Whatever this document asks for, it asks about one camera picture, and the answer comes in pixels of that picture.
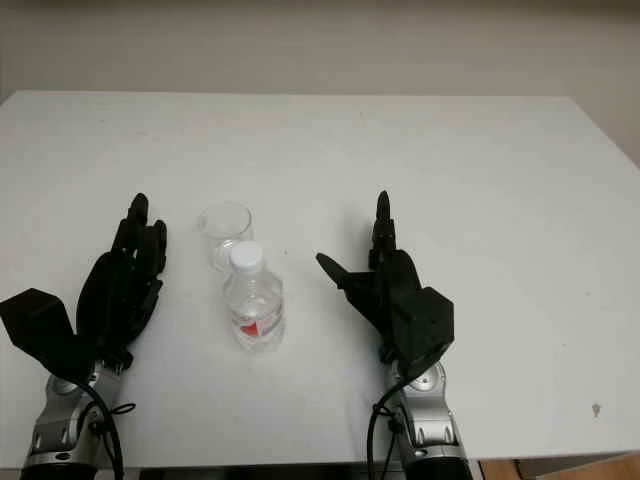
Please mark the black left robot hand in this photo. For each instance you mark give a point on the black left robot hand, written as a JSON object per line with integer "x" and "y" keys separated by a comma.
{"x": 120, "y": 290}

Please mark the clear plastic cup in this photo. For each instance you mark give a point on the clear plastic cup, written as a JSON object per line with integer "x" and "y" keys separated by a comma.
{"x": 220, "y": 230}

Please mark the clear plastic water bottle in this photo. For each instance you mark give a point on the clear plastic water bottle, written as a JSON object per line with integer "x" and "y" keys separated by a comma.
{"x": 255, "y": 300}

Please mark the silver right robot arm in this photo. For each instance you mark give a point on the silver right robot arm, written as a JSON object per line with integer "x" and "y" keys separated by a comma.
{"x": 432, "y": 420}

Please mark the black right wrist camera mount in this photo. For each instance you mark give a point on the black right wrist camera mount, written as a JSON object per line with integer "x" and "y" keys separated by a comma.
{"x": 430, "y": 325}

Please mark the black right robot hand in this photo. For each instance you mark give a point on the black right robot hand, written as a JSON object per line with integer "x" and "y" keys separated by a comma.
{"x": 390, "y": 285}

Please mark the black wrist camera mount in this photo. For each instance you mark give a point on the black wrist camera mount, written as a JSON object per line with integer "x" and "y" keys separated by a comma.
{"x": 42, "y": 325}
{"x": 430, "y": 325}

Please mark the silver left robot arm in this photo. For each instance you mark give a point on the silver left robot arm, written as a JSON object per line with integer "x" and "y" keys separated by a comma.
{"x": 60, "y": 425}

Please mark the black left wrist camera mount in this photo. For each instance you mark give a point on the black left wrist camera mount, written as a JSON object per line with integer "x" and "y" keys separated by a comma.
{"x": 42, "y": 325}

